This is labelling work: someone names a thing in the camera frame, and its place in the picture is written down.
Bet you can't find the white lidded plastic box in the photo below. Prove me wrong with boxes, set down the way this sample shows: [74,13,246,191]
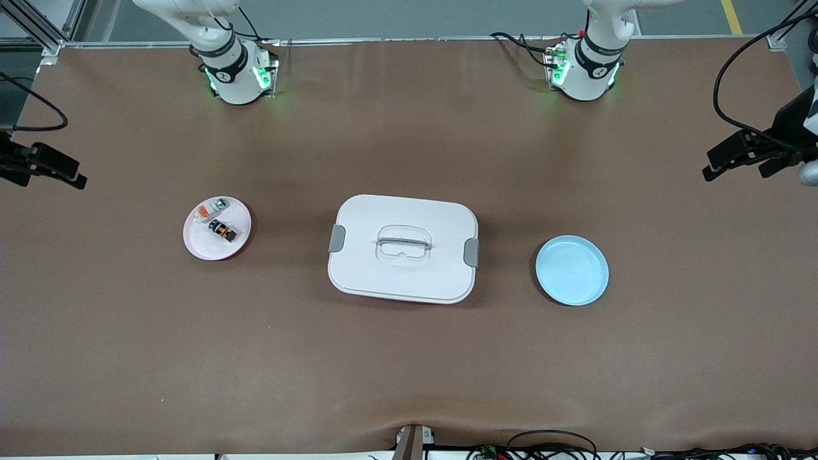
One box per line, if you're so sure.
[327,194,480,305]

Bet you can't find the pink round plate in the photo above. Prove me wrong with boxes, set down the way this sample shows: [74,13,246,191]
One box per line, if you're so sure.
[183,195,252,261]

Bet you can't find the light blue round plate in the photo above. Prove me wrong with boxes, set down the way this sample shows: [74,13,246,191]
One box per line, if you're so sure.
[535,235,610,307]

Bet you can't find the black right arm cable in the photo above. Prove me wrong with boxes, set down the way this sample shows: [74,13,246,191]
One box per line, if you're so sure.
[0,70,70,133]

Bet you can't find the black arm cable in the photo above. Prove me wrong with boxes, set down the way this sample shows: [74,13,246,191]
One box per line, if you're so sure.
[713,0,818,154]
[0,70,70,133]

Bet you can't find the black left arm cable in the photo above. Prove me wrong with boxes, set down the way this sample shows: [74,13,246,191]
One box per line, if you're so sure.
[713,0,818,154]

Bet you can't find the aluminium frame post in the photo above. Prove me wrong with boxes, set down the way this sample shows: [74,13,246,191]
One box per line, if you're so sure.
[0,0,88,57]
[767,0,818,90]

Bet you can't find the white and orange switch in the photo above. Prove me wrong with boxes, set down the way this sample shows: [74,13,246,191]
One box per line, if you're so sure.
[195,198,229,224]

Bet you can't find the black left base cables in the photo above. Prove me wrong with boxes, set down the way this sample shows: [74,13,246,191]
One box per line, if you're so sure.
[490,31,566,68]

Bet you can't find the black right base cable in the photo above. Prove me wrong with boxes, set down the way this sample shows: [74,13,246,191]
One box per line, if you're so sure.
[235,5,264,43]

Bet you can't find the black cable bundle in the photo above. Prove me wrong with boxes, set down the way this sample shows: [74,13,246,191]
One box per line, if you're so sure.
[639,443,818,460]

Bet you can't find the black looped cable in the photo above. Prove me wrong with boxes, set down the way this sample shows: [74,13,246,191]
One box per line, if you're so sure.
[506,429,599,460]

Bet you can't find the grey box lid handle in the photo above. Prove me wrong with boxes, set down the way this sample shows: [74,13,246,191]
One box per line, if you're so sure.
[376,237,433,251]

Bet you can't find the silver table edge rail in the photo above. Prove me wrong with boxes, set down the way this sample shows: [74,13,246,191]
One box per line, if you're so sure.
[61,35,777,49]

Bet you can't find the brown camera mount bracket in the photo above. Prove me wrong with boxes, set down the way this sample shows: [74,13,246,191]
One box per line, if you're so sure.
[392,424,436,460]

